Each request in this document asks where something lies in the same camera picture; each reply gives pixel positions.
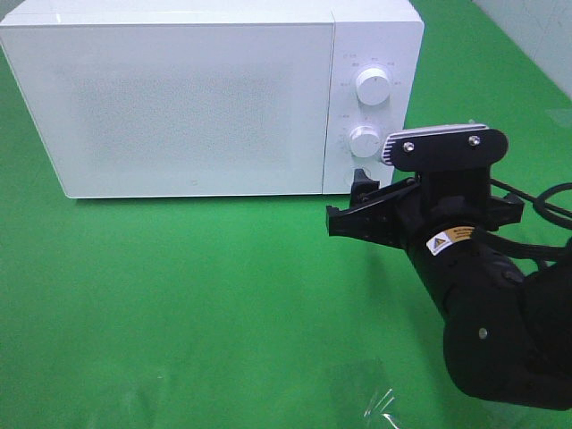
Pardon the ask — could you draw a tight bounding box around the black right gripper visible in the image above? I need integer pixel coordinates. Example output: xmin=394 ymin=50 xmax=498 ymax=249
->
xmin=326 ymin=167 xmax=524 ymax=250

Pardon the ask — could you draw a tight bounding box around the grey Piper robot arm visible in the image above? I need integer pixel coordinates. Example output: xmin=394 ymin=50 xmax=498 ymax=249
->
xmin=326 ymin=168 xmax=571 ymax=410

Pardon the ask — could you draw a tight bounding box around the white upper power knob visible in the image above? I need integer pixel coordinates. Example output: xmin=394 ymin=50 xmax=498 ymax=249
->
xmin=356 ymin=66 xmax=391 ymax=106

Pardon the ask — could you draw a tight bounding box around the clear tape strip front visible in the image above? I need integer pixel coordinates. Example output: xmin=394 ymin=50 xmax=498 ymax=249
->
xmin=363 ymin=388 xmax=401 ymax=429

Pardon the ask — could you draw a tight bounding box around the round door release button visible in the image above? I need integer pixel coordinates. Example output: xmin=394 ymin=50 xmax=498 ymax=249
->
xmin=344 ymin=166 xmax=371 ymax=187

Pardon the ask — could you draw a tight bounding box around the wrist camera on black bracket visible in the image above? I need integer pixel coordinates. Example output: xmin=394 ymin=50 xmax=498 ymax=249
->
xmin=381 ymin=123 xmax=509 ymax=173

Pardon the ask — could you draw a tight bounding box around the white timer knob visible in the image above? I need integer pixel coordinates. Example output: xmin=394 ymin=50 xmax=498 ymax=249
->
xmin=349 ymin=125 xmax=383 ymax=158

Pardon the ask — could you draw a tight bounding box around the white microwave oven body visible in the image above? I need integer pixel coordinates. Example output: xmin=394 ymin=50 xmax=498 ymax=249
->
xmin=1 ymin=1 xmax=424 ymax=195

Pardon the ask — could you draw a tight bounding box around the white microwave door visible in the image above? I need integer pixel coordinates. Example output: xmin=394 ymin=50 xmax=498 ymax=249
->
xmin=1 ymin=24 xmax=332 ymax=198

